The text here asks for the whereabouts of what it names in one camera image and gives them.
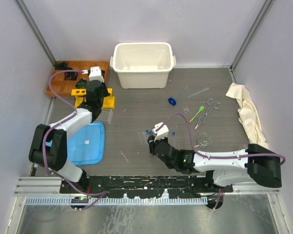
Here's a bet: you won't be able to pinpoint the clear test tube blue cap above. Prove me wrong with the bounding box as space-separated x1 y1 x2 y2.
171 132 176 145

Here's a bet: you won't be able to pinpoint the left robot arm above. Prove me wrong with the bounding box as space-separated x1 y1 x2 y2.
28 80 110 193

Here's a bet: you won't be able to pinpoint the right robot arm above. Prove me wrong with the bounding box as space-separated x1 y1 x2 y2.
148 136 283 192

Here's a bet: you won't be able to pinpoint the rolled tie yellow floral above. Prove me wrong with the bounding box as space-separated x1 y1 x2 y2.
75 78 88 89

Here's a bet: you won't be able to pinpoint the yellow test tube rack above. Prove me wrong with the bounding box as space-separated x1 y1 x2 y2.
71 88 116 109

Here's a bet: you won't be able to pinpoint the clear plastic tube rack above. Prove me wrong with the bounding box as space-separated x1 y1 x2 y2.
96 109 113 124

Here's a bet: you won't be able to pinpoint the rolled tie orange pattern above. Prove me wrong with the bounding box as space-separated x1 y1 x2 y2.
64 70 78 81

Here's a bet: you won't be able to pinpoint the wooden compartment tray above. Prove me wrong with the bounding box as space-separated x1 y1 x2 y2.
51 60 109 97

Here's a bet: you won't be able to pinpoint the blue hexagonal cap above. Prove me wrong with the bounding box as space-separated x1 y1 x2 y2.
168 97 177 106

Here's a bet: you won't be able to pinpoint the rolled tie dark green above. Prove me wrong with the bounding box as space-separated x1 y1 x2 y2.
54 61 67 70

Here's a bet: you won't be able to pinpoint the white plastic bin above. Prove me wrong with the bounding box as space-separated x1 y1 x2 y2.
110 42 176 89

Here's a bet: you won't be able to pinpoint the blue plastic tray lid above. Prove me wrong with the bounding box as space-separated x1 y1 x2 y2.
46 120 105 170

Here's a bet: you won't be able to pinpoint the green rainbow spoon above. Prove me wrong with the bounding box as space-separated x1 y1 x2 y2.
189 106 205 123

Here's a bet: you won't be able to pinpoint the metal crucible tongs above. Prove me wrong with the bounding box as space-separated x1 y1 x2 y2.
195 98 221 130

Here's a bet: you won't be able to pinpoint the cream cloth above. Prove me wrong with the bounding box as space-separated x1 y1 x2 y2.
226 83 269 149

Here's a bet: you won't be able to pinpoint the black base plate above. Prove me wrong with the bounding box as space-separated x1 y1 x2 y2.
60 175 234 199

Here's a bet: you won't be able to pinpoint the aluminium rail frame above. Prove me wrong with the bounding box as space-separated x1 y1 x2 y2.
14 175 279 209

